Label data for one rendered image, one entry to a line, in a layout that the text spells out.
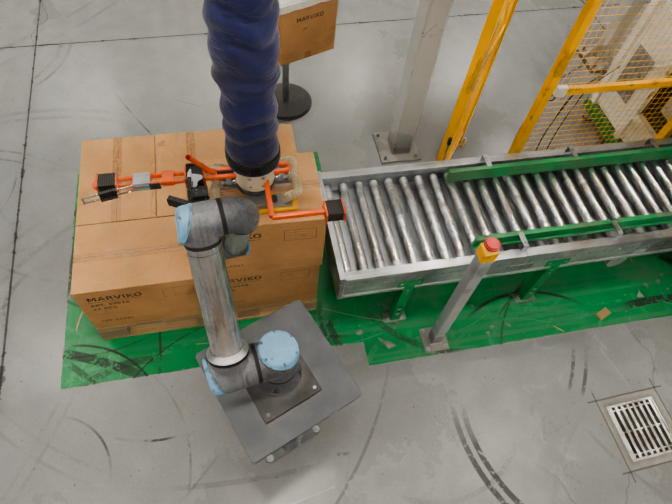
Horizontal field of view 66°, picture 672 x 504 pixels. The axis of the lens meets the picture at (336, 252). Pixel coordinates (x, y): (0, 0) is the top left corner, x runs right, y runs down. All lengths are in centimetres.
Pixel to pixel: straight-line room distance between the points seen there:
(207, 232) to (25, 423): 186
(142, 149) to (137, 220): 50
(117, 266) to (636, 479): 288
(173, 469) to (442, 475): 136
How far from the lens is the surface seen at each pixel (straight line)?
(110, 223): 290
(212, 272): 165
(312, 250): 249
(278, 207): 228
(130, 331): 315
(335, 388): 215
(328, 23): 354
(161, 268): 268
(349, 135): 397
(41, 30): 519
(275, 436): 210
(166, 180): 227
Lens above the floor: 280
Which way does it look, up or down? 58 degrees down
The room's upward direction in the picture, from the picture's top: 9 degrees clockwise
